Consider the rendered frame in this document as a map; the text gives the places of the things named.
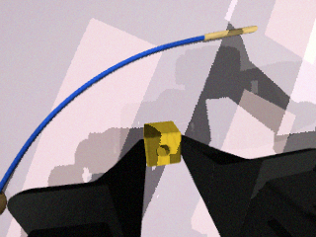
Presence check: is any blue string with wooden stick end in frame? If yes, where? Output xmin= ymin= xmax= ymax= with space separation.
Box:
xmin=0 ymin=26 xmax=258 ymax=194

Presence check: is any yellow cube block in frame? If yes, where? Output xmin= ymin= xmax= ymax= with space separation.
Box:
xmin=144 ymin=121 xmax=182 ymax=167

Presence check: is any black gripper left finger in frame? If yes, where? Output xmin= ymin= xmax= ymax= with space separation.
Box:
xmin=7 ymin=139 xmax=146 ymax=237

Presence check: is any round wooden button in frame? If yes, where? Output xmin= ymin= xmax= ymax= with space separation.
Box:
xmin=0 ymin=191 xmax=7 ymax=214

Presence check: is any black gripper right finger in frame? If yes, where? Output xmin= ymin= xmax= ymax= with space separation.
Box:
xmin=182 ymin=135 xmax=316 ymax=237

